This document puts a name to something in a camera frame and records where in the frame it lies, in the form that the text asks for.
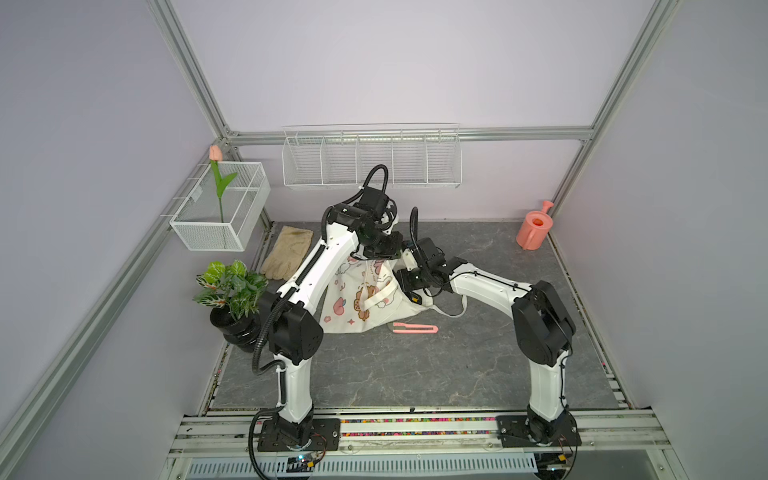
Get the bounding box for pink watering can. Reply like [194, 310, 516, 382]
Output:
[516, 201, 554, 251]

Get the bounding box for beige folded cloth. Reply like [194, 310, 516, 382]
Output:
[261, 226, 313, 280]

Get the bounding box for white wire basket left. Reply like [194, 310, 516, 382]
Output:
[169, 161, 270, 252]

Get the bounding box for pink utility knife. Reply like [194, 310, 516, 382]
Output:
[392, 322, 439, 334]

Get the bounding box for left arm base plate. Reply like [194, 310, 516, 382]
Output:
[255, 415, 341, 452]

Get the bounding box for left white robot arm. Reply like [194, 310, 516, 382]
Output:
[251, 164, 403, 446]

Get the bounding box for white cartoon tote bag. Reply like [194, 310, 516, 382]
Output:
[319, 251, 446, 334]

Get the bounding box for white wire wall shelf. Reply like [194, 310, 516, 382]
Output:
[282, 123, 463, 189]

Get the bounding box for pink artificial tulip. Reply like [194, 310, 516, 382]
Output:
[208, 145, 238, 222]

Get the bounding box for white vented cable tray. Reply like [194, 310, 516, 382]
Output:
[185, 452, 539, 479]

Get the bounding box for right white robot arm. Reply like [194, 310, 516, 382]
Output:
[395, 208, 581, 449]

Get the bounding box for green potted plant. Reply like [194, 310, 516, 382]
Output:
[194, 260, 268, 353]

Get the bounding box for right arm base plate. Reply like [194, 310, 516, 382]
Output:
[496, 411, 582, 448]

